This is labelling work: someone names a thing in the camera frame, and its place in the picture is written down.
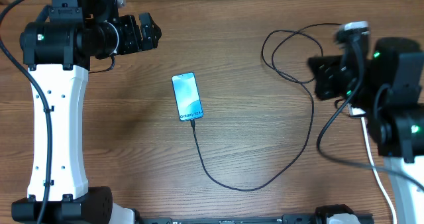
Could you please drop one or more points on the white power strip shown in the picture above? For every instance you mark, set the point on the white power strip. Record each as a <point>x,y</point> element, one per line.
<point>355,112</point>

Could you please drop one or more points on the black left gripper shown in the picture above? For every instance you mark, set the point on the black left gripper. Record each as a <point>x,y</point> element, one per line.
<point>134,44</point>

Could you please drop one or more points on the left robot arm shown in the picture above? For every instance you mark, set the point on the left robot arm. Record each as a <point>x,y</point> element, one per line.
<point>57,49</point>

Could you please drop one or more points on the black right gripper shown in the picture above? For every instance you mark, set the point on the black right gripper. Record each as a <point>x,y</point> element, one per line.
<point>321,79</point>

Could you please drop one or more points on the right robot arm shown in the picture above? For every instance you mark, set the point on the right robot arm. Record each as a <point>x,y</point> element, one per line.
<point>387,88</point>

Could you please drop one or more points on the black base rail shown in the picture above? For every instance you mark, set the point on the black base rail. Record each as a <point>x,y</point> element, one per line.
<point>339,213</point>

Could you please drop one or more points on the Samsung Galaxy smartphone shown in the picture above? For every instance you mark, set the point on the Samsung Galaxy smartphone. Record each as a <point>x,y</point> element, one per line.
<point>187,97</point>

